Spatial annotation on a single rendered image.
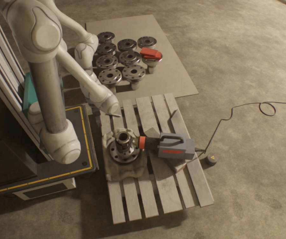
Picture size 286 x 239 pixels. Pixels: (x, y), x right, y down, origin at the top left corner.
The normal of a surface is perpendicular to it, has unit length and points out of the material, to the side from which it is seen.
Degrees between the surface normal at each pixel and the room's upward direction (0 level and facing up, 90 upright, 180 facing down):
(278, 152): 0
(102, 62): 0
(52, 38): 84
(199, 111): 0
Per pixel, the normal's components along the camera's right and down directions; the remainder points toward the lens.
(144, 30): 0.00, -0.61
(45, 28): 0.69, 0.56
